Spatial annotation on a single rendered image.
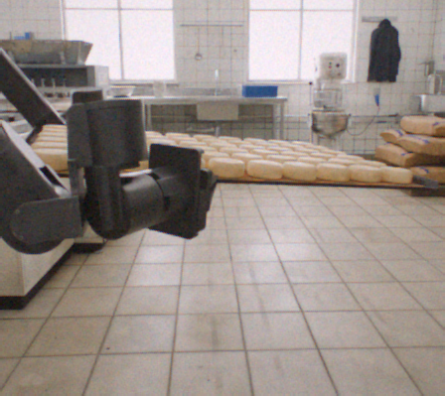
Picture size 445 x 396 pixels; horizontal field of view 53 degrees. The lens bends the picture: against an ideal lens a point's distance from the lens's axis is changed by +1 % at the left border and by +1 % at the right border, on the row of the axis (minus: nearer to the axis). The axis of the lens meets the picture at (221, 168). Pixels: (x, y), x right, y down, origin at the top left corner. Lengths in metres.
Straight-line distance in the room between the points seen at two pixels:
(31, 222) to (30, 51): 2.56
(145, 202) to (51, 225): 0.08
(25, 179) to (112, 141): 0.08
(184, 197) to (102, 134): 0.12
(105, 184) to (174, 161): 0.11
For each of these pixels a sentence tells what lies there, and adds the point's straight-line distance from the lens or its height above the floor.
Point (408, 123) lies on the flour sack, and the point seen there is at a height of 0.64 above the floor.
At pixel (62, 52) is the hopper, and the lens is 2.87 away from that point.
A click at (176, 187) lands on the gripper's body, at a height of 0.99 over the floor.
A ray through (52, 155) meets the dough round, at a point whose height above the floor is 1.01.
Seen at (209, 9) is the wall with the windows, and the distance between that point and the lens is 5.92.
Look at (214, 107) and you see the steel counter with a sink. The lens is 5.25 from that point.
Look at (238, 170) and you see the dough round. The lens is 0.60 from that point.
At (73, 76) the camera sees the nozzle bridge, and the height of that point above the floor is 1.11.
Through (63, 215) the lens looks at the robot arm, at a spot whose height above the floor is 0.99.
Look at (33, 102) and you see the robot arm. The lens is 1.00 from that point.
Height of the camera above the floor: 1.10
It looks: 11 degrees down
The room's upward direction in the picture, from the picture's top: straight up
